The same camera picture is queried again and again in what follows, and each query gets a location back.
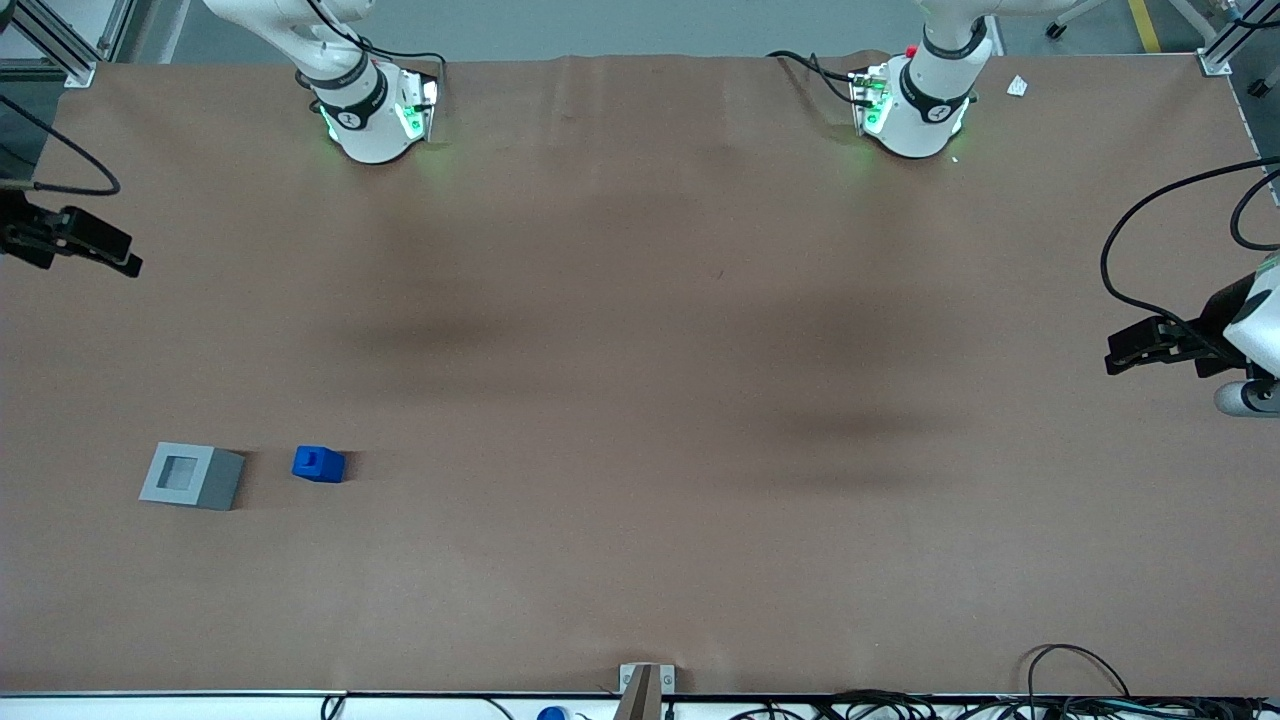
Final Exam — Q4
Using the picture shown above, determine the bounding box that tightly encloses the black cable bundle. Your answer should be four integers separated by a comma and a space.
728, 688, 1280, 720

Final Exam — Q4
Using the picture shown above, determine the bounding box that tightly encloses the blue plastic part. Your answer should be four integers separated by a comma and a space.
291, 445, 347, 485

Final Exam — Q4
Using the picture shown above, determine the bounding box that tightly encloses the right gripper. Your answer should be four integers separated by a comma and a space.
0, 188, 144, 279

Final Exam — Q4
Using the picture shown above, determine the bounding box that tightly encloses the white stand leg with caster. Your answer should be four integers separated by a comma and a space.
1043, 0, 1106, 41

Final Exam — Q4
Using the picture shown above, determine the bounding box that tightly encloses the black looped floor cable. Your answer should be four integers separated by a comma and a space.
1026, 644, 1133, 703

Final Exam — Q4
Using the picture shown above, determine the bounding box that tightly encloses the long black left wrist cable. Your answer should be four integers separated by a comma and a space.
1099, 156, 1280, 346

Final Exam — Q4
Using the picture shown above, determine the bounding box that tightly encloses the black left arm base cable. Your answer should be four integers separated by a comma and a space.
766, 49, 863, 106

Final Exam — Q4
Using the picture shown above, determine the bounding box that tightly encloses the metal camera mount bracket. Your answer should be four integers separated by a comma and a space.
618, 662, 677, 720

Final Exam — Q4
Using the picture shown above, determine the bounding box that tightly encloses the aluminium frame post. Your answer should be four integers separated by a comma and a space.
1197, 0, 1280, 78
0, 0, 101, 89

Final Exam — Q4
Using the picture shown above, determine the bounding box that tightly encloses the brown paper table cover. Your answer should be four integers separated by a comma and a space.
0, 51, 1280, 697

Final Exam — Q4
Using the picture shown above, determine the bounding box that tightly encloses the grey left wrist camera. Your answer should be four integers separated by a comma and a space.
1213, 379, 1280, 418

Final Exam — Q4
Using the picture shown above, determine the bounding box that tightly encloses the short looped black cable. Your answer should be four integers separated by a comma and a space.
1229, 172, 1280, 252

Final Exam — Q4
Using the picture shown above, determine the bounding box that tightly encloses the gray square base block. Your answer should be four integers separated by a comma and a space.
138, 441, 247, 512

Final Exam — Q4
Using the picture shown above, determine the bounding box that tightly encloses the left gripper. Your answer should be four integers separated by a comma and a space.
1104, 254, 1280, 380

